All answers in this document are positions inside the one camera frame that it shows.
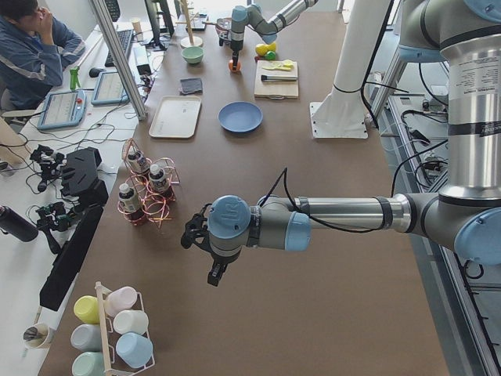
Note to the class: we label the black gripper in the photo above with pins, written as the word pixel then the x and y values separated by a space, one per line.
pixel 236 45
pixel 220 259

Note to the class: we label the right teach pendant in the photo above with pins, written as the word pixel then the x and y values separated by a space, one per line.
pixel 109 90

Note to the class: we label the steel muddler black tip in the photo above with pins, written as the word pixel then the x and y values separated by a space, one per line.
pixel 278 78

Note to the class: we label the green spray bottle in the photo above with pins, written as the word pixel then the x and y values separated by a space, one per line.
pixel 74 78

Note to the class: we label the grey folded cloth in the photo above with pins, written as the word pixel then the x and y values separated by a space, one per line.
pixel 191 86

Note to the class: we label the bamboo cutting board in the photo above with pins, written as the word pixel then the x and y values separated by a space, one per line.
pixel 275 90

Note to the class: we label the black water bottle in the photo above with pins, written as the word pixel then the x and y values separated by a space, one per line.
pixel 13 224

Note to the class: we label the black long box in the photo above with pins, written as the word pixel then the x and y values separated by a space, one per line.
pixel 69 261

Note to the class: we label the left teach pendant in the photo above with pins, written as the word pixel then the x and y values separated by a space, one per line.
pixel 62 109

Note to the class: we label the aluminium frame post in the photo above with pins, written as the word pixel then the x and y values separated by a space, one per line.
pixel 106 26

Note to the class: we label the copper wire bottle rack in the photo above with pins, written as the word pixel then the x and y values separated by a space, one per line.
pixel 155 206

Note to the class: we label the upper whole lemon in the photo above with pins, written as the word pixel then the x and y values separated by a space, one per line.
pixel 261 49

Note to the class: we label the green lime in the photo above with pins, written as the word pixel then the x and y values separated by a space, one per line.
pixel 270 55

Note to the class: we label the seated person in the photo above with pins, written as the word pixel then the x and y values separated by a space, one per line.
pixel 36 48

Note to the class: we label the teach pendant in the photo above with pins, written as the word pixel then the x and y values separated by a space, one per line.
pixel 62 109
pixel 109 90

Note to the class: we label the orange fruit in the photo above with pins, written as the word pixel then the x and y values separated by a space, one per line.
pixel 234 66

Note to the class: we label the white cup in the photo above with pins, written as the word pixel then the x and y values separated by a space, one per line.
pixel 129 320

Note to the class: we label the cream rabbit tray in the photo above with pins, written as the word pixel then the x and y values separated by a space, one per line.
pixel 176 117

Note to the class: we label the grey cup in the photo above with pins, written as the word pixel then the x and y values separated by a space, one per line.
pixel 87 338

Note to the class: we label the black keyboard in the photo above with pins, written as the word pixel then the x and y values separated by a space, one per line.
pixel 125 38

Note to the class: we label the yellow plastic knife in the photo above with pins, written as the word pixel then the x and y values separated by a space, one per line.
pixel 282 68

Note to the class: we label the pink cup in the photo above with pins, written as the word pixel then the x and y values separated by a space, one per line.
pixel 119 300

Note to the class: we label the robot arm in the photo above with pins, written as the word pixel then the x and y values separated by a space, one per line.
pixel 251 16
pixel 463 216

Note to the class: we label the blue cup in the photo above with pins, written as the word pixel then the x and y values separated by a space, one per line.
pixel 134 349

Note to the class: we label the pale green cup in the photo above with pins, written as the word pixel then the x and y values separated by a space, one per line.
pixel 88 364

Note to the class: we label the blue round plate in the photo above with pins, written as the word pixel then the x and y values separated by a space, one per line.
pixel 240 117

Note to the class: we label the front drink bottle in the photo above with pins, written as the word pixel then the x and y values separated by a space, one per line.
pixel 130 205

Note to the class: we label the green bowl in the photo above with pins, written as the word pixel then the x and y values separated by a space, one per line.
pixel 193 54

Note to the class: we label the computer mouse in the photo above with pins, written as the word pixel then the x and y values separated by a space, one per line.
pixel 95 72

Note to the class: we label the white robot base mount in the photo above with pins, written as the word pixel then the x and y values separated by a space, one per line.
pixel 341 115

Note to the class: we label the wooden cup rack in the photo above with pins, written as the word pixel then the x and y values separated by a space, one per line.
pixel 113 364

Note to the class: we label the yellow cup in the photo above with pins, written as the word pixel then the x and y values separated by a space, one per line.
pixel 86 309

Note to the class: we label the wooden stand with base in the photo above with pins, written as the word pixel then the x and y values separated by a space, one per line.
pixel 191 40

